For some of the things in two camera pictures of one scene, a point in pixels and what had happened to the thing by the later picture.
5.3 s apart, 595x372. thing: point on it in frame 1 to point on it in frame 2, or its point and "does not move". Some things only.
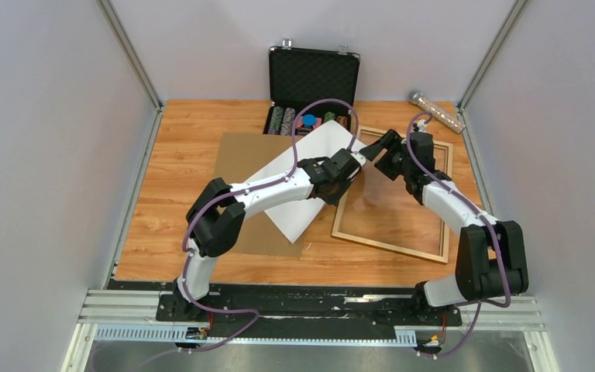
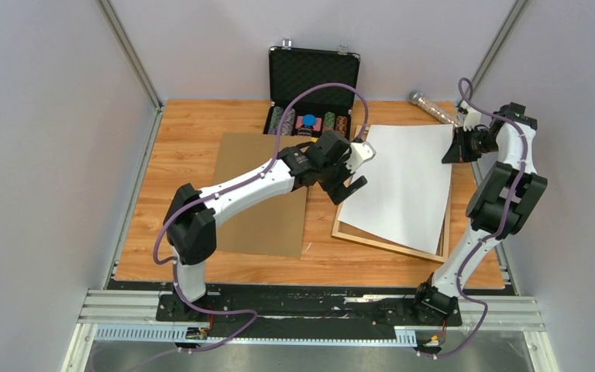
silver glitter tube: x=417 y=98 does not move
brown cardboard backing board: x=242 y=156 does not move
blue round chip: x=309 y=120 does not move
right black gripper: x=390 y=140 to x=459 y=152
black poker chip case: x=299 y=76 does not move
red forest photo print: x=292 y=216 to x=408 y=191
